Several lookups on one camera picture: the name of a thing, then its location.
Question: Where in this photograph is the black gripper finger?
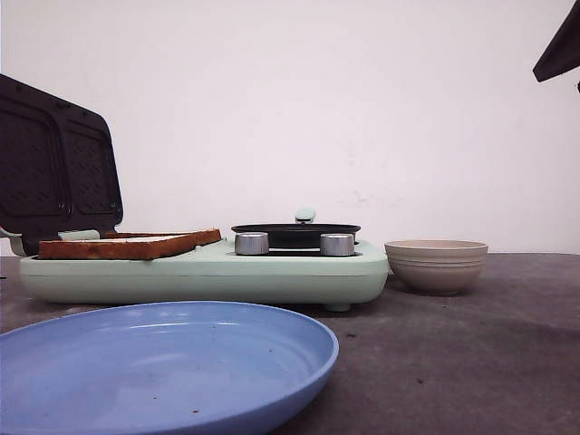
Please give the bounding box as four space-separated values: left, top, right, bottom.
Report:
533 1 580 82

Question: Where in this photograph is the white bread slice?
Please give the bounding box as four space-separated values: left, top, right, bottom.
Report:
37 234 200 260
101 228 222 245

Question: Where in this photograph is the breakfast maker hinged lid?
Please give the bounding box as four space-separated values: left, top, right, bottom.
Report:
1 75 123 256

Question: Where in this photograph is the mint green breakfast maker base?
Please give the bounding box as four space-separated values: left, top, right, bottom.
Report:
20 239 388 311

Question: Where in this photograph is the beige ceramic bowl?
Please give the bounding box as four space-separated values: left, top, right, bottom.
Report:
384 239 488 295

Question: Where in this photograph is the right silver control knob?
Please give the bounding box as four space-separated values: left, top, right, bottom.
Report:
320 233 355 256

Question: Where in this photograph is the silver control knob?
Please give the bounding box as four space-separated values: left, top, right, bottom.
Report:
320 233 355 256
235 232 269 256

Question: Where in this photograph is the grey table mat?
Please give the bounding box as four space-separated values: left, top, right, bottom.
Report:
1 254 579 434

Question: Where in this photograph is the left silver control knob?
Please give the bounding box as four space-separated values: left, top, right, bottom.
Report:
235 232 269 256

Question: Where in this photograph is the blue plate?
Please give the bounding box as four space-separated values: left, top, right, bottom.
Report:
1 302 339 434

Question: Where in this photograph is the black frying pan green handle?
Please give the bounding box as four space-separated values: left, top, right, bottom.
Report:
231 208 361 249

